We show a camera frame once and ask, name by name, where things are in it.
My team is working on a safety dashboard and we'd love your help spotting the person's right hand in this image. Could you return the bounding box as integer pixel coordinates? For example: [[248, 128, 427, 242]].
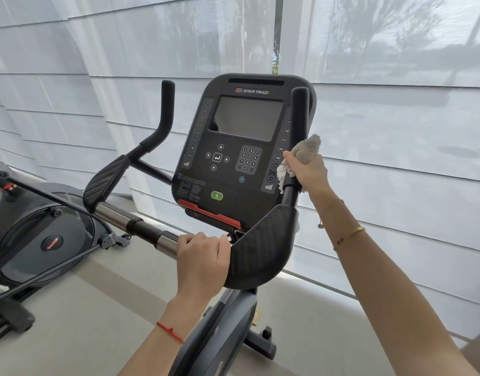
[[283, 150, 331, 195]]

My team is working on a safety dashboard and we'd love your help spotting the person's left hand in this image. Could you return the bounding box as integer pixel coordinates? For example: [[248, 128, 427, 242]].
[[173, 232, 233, 307]]

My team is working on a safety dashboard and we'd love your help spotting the grey white cleaning cloth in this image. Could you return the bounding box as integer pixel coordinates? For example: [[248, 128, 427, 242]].
[[277, 134, 323, 195]]

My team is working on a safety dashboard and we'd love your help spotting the black exercise bike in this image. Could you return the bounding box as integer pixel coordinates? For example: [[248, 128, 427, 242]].
[[83, 73, 320, 376]]

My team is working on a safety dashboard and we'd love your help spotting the person's right forearm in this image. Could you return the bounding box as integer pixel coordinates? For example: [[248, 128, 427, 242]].
[[310, 187, 480, 376]]

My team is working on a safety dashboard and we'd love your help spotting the person's left forearm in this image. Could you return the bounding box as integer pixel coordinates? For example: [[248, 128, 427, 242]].
[[124, 290, 210, 376]]

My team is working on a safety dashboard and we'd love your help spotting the black bike console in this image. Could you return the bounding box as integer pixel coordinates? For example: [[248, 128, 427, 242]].
[[171, 73, 316, 228]]

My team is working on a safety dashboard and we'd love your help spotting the gold bangle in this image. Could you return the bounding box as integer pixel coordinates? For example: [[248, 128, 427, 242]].
[[333, 226, 366, 251]]

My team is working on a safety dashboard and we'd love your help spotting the white sheer window blind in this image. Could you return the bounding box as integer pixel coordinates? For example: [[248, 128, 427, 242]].
[[282, 0, 480, 349], [0, 0, 279, 216]]

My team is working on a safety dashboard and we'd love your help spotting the black elliptical machine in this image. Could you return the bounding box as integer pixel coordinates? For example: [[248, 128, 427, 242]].
[[0, 156, 132, 342]]

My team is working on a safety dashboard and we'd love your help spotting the thin gold chain bracelet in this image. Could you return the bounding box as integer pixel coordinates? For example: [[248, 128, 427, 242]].
[[317, 198, 345, 230]]

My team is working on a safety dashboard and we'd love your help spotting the red string bracelet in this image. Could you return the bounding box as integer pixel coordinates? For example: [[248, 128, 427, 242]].
[[156, 322, 186, 345]]

